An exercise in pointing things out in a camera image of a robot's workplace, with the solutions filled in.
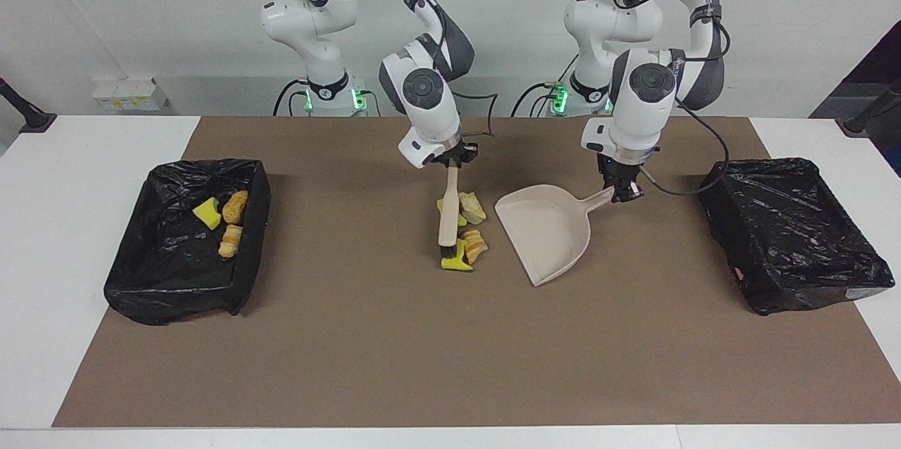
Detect pale bread chunk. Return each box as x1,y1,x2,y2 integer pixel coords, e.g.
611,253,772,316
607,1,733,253
457,191,488,227

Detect beige hand brush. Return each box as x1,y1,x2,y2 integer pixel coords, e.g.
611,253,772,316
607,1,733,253
437,163,462,260

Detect beige plastic dustpan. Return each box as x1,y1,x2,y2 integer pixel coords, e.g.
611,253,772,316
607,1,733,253
493,184,615,289

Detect orange striped pastry piece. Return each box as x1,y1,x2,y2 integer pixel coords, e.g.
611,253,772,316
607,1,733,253
460,227,489,266

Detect notched yellow sponge chunk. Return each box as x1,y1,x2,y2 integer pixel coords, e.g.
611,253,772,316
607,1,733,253
441,237,474,273

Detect brown bread roll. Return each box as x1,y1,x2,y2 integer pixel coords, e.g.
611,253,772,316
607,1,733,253
221,189,250,226

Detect pale crusty bread piece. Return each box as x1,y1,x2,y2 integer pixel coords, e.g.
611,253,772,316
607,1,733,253
217,223,244,260

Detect small yellow sponge piece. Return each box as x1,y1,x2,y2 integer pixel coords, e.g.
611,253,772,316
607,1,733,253
191,196,222,232

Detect black bin with pink label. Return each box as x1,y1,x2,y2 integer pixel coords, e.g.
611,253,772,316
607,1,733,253
696,156,897,317

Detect black bag lined bin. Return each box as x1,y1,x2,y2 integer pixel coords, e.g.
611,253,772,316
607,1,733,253
103,158,272,327

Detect brown table mat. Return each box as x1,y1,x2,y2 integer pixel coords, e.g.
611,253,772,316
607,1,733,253
52,115,901,429

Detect black stand leg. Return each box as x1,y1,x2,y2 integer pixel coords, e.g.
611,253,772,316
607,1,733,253
835,79,901,137
0,77,58,135

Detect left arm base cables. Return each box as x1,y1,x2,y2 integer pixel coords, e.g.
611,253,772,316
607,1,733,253
510,81,613,118

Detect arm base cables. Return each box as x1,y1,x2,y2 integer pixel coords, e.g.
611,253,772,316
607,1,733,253
272,77,383,118
510,81,613,118

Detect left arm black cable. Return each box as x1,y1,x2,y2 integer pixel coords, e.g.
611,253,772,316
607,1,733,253
608,0,733,198

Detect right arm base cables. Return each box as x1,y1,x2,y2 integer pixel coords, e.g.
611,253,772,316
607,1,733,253
272,77,383,118

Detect white wall socket box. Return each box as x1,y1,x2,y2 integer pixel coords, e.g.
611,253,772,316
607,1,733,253
92,77,170,113

